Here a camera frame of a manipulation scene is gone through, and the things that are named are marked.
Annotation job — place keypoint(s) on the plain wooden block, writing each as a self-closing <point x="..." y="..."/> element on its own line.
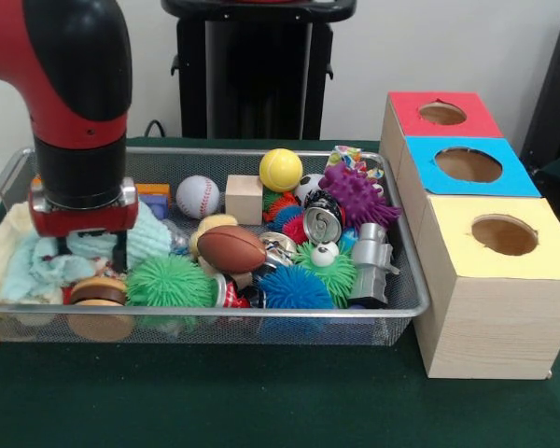
<point x="243" y="198"/>

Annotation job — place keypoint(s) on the white baseball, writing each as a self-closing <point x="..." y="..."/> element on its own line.
<point x="198" y="197"/>

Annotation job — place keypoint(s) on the silver toy robot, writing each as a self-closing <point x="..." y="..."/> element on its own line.
<point x="373" y="266"/>

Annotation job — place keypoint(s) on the green spiky toy with eyes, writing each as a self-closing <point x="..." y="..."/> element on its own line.
<point x="168" y="282"/>
<point x="331" y="273"/>

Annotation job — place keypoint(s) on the silver mesh bin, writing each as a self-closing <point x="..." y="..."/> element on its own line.
<point x="205" y="309"/>

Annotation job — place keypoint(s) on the tan wooden wheel toy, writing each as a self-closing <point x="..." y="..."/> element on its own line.
<point x="98" y="294"/>

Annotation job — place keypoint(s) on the brown toy football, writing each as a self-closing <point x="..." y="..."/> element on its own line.
<point x="233" y="249"/>

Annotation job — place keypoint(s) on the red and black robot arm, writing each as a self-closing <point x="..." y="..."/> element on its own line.
<point x="74" y="93"/>

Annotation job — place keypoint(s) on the purple spiky ball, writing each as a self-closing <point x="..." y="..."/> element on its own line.
<point x="359" y="196"/>

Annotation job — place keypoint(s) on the blue spiky ball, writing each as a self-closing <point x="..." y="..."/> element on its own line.
<point x="294" y="291"/>

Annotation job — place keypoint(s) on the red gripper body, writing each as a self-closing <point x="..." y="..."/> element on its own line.
<point x="84" y="220"/>

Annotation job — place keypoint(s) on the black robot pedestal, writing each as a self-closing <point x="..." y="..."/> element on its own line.
<point x="261" y="93"/>

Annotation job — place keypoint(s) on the yellow ball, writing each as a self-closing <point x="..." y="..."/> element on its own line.
<point x="281" y="170"/>

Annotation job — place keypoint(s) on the wooden three-hole box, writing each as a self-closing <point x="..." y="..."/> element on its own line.
<point x="494" y="326"/>

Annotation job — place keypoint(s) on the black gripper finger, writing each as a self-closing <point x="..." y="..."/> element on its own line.
<point x="63" y="245"/>
<point x="120" y="252"/>

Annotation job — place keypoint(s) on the cream knitted cloth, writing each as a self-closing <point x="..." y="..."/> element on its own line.
<point x="0" y="252"/>

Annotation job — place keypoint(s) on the mint green knitted cloth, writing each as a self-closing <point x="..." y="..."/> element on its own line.
<point x="144" y="233"/>

